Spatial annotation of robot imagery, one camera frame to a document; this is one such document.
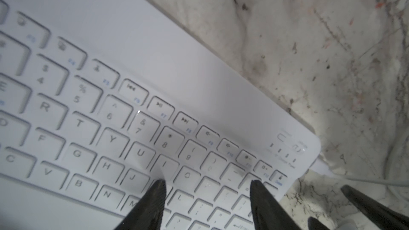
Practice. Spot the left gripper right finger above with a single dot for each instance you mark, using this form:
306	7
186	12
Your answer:
266	211

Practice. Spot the white keyboard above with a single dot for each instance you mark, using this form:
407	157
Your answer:
101	98

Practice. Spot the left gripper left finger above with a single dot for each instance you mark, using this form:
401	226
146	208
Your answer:
148	212

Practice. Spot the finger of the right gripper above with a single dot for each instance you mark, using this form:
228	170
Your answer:
383	217
315	224

